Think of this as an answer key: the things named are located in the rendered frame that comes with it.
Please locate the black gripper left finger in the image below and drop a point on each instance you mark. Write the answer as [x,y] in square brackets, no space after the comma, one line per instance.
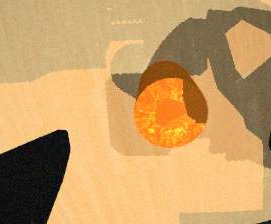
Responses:
[30,178]

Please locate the orange cylinder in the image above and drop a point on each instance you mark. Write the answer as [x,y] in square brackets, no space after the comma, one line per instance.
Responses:
[170,110]

